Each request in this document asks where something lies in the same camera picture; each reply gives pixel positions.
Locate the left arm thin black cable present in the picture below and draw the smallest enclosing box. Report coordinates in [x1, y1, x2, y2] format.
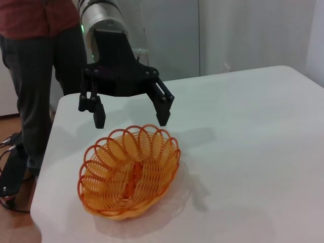
[140, 24, 151, 67]

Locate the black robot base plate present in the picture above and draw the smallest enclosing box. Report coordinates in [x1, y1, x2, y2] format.
[0, 143, 29, 199]

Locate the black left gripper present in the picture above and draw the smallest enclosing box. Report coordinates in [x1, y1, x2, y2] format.
[77, 28, 176, 129]

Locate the person in red shirt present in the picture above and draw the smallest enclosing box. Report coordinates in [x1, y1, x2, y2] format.
[0, 0, 88, 178]

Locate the black cable with plugs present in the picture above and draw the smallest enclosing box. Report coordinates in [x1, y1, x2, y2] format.
[0, 133, 22, 154]

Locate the orange woven plastic basket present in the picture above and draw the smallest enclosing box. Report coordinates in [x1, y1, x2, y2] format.
[77, 124, 182, 221]

